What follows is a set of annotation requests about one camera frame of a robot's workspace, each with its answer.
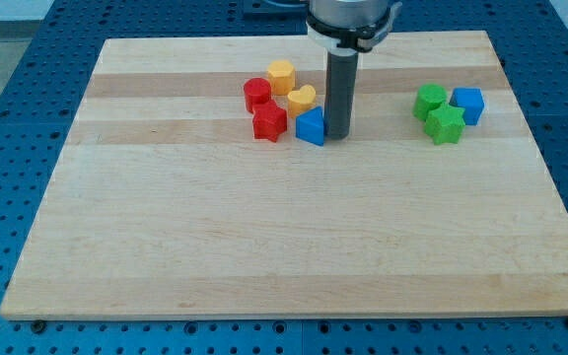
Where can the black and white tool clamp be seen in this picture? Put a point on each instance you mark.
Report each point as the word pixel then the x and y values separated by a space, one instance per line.
pixel 351 26

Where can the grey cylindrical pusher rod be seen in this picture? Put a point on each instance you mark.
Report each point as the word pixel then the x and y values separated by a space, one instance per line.
pixel 339 94

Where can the red star block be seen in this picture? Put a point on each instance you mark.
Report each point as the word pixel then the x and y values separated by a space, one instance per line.
pixel 269 121

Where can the green star block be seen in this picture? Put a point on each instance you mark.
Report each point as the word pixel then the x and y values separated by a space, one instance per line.
pixel 445 124

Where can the yellow heart block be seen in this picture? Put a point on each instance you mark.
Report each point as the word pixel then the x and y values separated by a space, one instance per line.
pixel 301 100

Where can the yellow hexagon block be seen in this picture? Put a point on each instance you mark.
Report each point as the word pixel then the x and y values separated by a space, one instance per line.
pixel 281 75

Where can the blue triangle block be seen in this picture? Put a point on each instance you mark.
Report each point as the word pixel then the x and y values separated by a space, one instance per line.
pixel 310 126

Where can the green cylinder block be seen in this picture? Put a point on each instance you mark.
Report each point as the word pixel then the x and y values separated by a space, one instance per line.
pixel 428 97

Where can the red cylinder block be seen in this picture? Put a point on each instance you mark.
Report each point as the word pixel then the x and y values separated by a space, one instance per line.
pixel 257 91

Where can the blue cube block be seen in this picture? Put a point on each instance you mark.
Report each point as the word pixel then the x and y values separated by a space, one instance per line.
pixel 471 100

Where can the wooden board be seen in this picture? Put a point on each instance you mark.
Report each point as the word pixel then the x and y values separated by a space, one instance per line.
pixel 163 206

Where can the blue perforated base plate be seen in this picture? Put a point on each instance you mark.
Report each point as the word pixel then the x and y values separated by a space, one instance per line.
pixel 39 103

